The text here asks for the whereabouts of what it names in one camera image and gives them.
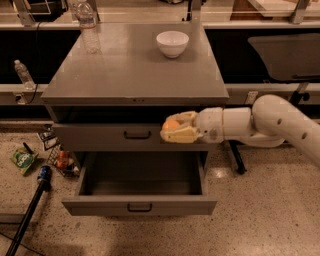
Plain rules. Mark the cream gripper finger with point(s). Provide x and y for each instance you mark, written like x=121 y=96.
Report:
x=186 y=134
x=184 y=117

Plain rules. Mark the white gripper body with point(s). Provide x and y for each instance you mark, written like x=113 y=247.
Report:
x=210 y=124

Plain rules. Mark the orange fruit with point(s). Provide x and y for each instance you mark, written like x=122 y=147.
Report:
x=170 y=124

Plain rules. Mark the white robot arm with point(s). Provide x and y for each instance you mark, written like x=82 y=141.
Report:
x=271 y=121

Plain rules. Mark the grey metal drawer cabinet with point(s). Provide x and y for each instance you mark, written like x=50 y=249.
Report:
x=130 y=81

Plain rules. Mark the grey open lower drawer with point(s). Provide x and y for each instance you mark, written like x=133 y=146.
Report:
x=141 y=184

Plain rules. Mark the grey upper drawer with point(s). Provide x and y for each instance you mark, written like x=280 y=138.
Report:
x=119 y=137

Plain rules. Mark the white ceramic bowl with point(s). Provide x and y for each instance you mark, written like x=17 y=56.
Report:
x=172 y=43

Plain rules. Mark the black snack packet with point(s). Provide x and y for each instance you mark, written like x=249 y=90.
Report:
x=48 y=138

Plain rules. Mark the clear water bottle on cabinet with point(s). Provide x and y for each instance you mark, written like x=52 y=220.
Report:
x=87 y=23

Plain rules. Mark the blue soda can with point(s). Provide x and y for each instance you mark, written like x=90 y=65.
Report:
x=44 y=175

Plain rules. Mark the green snack bag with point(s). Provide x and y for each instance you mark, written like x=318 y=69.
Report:
x=23 y=160

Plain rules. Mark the clear water bottle on ledge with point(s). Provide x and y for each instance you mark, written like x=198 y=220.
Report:
x=24 y=75

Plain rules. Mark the black pole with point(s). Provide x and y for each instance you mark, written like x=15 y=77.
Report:
x=42 y=186

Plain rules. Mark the black stand frame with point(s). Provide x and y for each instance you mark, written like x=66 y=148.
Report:
x=298 y=95

